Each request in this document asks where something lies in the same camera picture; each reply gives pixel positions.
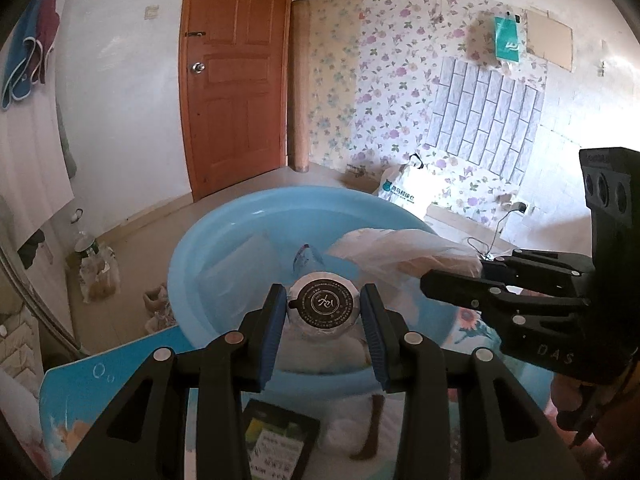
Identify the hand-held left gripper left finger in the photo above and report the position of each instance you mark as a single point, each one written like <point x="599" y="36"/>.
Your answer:
<point x="272" y="340"/>

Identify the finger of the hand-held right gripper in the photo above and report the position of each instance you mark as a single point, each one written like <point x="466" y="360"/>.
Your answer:
<point x="465" y="290"/>
<point x="540" y="267"/>

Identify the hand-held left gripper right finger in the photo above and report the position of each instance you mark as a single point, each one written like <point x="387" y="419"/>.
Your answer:
<point x="375" y="335"/>

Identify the round foil-wrapped tea cake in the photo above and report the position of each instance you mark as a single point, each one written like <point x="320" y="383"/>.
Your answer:
<point x="322" y="305"/>

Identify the blue plastic basin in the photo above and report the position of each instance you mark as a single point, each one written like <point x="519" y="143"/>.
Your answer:
<point x="225" y="220"/>

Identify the printed desktop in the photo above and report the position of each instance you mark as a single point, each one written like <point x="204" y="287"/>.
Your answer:
<point x="100" y="410"/>

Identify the person's right hand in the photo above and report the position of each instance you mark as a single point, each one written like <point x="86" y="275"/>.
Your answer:
<point x="567" y="400"/>

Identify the clear flat plastic packet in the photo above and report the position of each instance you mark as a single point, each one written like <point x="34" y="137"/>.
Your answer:
<point x="235" y="270"/>

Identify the clear plastic bag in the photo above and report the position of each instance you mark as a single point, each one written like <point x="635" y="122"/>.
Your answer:
<point x="390" y="250"/>

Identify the blue patterned packet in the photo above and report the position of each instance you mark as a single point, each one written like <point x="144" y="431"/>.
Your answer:
<point x="307" y="260"/>

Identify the black box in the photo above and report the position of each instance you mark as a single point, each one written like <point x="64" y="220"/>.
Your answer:
<point x="280" y="440"/>

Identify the white plastic shopping bag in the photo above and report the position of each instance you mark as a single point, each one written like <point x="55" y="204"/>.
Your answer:
<point x="407" y="187"/>

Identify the clear bag of scraps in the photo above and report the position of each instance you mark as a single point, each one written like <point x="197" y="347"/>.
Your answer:
<point x="100" y="275"/>

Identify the brown cardboard sheet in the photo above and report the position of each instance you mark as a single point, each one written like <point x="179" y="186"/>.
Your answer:
<point x="550" y="40"/>

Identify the metal clothes rack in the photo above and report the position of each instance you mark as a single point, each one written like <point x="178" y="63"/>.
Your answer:
<point x="45" y="310"/>

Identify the green paper bag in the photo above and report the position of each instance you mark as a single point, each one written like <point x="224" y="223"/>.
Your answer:
<point x="509" y="37"/>

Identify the brown wooden door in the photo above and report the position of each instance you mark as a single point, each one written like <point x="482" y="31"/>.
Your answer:
<point x="235" y="85"/>

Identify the blue towel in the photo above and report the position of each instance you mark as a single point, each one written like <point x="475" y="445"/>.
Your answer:
<point x="20" y="60"/>

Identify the maroon towel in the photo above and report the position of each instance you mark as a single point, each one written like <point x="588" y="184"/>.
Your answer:
<point x="47" y="25"/>

